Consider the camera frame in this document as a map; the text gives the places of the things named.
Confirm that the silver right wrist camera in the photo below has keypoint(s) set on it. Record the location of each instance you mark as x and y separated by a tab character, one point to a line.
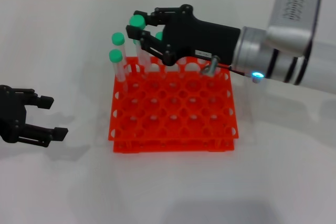
294	11

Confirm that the orange test tube rack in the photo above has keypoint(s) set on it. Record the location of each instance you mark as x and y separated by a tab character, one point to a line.
173	108

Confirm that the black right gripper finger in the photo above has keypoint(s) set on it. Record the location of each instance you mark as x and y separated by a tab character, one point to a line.
157	18
134	32

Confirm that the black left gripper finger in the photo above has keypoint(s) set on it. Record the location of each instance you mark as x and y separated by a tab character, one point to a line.
59	133
44	102

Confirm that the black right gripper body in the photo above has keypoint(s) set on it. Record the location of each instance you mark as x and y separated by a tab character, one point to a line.
199	37

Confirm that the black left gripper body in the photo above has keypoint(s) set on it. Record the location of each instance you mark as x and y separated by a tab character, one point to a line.
11	113

